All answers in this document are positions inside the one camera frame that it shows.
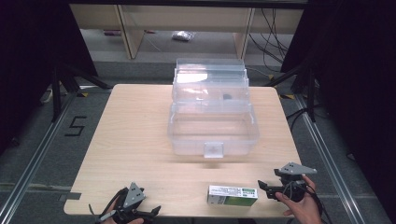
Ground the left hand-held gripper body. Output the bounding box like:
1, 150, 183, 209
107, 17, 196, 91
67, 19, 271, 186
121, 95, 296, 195
109, 182, 148, 224

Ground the person's left hand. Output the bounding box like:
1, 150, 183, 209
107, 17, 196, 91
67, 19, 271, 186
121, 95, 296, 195
101, 217, 145, 224

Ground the black tripod stand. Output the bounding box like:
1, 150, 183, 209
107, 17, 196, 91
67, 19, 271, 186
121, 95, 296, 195
263, 61, 318, 123
50, 57, 114, 123

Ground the green and white carton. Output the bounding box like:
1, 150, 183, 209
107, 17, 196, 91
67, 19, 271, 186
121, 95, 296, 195
206, 184, 259, 207

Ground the metal floor rail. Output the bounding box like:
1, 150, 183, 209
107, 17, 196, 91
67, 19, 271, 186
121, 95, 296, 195
294, 93, 366, 224
0, 92, 79, 224

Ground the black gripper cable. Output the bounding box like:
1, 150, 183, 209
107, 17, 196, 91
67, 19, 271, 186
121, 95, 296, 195
303, 178, 332, 224
88, 187, 129, 222

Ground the black floor cable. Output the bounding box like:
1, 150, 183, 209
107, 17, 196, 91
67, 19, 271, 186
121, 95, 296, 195
285, 105, 321, 133

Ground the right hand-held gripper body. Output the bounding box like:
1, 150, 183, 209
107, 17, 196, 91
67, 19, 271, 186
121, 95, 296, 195
274, 161, 318, 203

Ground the person's right hand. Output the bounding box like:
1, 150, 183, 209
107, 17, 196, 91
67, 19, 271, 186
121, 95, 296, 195
275, 174, 323, 224

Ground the bundle of black cables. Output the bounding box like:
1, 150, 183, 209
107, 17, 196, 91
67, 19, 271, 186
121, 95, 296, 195
247, 7, 291, 65

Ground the clear plastic storage box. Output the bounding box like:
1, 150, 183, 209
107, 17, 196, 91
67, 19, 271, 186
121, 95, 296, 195
167, 58, 261, 160

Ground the wooden shelf unit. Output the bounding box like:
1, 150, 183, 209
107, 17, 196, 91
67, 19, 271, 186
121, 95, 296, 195
68, 3, 304, 60

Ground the crumpled clear plastic bag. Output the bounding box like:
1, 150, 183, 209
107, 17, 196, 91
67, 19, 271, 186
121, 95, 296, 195
171, 30, 196, 42

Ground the black curtain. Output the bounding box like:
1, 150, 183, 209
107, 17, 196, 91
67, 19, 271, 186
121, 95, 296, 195
280, 0, 396, 216
0, 0, 99, 155

